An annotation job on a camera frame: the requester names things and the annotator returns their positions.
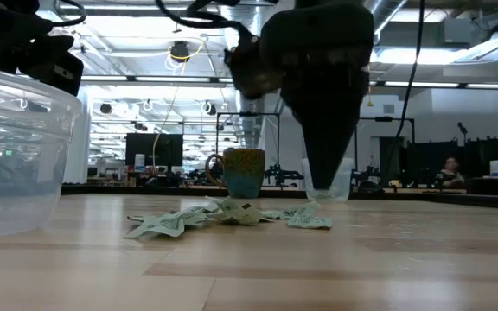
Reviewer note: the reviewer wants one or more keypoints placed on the clear plastic bowl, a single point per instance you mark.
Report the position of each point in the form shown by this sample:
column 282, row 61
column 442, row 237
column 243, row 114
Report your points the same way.
column 15, row 173

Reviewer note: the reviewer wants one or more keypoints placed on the black metal table frame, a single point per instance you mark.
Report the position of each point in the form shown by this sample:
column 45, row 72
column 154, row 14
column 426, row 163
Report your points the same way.
column 102, row 189

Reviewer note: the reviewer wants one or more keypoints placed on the black monitor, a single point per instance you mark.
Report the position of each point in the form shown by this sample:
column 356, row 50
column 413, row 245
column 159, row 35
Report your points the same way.
column 138, row 147

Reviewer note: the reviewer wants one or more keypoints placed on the white cylindrical canister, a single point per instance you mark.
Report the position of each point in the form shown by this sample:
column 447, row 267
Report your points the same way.
column 496, row 169
column 139, row 162

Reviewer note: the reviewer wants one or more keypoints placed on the long ceiling light rail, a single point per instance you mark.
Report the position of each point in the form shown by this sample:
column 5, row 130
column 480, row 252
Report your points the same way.
column 171, row 79

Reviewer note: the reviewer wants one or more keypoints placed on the yellow hanging pendant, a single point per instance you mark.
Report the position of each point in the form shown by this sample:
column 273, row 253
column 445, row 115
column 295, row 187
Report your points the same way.
column 369, row 103

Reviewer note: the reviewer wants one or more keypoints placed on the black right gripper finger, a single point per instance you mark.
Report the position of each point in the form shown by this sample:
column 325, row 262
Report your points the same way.
column 309, row 129
column 340, row 121

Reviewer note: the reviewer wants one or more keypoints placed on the background black robot arm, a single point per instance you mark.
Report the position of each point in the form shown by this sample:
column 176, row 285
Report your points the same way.
column 281, row 175

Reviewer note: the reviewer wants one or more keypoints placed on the black partition panel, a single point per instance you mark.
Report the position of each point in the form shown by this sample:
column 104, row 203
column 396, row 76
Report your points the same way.
column 478, row 151
column 422, row 155

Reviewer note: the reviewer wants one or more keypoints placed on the clear plastic cup container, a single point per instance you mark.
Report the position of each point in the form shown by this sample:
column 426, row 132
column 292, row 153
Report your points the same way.
column 344, row 185

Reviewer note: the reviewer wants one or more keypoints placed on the person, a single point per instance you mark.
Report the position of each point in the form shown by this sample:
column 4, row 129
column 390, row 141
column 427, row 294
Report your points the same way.
column 450, row 166

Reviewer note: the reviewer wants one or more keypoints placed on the black microphone stand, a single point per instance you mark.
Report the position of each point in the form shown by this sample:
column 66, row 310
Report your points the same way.
column 461, row 127

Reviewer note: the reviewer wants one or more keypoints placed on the speckled green ceramic mug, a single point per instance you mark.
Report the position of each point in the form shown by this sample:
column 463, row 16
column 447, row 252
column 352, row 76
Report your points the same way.
column 244, row 173

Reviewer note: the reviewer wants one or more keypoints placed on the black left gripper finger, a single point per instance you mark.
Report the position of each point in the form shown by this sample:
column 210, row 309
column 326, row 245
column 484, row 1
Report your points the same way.
column 46, row 60

